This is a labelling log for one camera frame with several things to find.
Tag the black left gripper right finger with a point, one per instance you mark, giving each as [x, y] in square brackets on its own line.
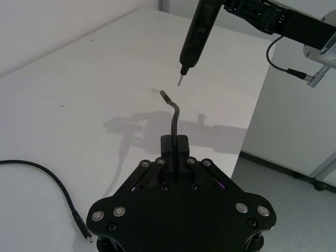
[202, 172]

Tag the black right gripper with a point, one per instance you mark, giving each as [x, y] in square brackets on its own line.
[302, 30]

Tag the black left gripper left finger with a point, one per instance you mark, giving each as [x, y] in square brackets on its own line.
[151, 173]

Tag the bent black metal rod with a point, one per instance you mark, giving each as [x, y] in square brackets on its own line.
[175, 147]

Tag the black electric screwdriver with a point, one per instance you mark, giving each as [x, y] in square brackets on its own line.
[200, 31]

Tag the grey framed partition panel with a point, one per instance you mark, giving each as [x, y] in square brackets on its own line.
[324, 168]

